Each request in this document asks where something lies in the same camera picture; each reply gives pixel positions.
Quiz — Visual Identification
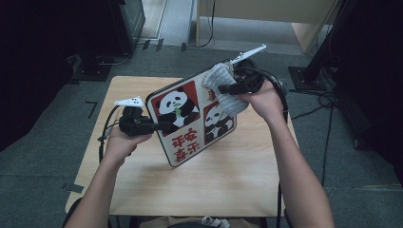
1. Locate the panda picture board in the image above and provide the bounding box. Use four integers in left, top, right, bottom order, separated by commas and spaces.
144, 59, 238, 168

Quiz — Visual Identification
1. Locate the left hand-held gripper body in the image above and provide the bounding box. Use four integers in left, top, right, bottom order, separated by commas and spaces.
113, 96, 158, 138

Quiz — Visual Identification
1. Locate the black cabinet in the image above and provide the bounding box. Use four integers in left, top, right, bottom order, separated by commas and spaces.
108, 0, 146, 55

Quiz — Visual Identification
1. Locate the thin black floor cable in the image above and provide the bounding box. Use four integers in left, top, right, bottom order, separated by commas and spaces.
94, 53, 131, 67

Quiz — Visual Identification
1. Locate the looped black floor cable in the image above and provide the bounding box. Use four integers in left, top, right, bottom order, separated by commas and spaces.
281, 88, 337, 122

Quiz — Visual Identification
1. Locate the grey knitted cloth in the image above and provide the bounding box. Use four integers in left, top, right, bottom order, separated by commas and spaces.
202, 62, 250, 118

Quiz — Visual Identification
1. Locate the black metal stand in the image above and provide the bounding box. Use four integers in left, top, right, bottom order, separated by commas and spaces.
288, 0, 353, 92

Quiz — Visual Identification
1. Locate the white drawstring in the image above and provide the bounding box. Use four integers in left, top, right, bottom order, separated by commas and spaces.
201, 216, 231, 228

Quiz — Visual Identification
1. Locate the left hand-held gripper cable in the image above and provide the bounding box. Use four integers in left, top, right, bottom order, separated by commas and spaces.
98, 105, 123, 164

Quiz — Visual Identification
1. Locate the dark curtain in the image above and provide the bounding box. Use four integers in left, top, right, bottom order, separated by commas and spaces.
329, 0, 403, 186
0, 0, 127, 153

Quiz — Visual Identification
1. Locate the person's right hand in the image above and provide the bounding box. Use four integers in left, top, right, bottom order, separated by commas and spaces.
237, 79, 288, 124

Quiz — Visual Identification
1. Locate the light wooden cabinet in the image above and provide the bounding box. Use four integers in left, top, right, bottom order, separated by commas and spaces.
194, 0, 341, 55

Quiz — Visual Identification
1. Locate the black flat stand base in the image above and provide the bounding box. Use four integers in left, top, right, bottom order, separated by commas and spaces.
70, 53, 112, 83

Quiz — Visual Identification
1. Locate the long black floor cable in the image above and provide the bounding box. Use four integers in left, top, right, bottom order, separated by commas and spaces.
317, 104, 336, 188

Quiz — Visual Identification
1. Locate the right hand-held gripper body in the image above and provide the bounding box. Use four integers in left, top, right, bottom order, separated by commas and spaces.
230, 44, 268, 95

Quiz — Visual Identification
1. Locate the person's left hand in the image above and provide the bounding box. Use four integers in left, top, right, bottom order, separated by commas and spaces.
103, 126, 153, 167

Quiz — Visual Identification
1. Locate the black hanging cable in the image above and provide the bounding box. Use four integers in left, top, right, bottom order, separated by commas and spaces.
196, 0, 217, 49

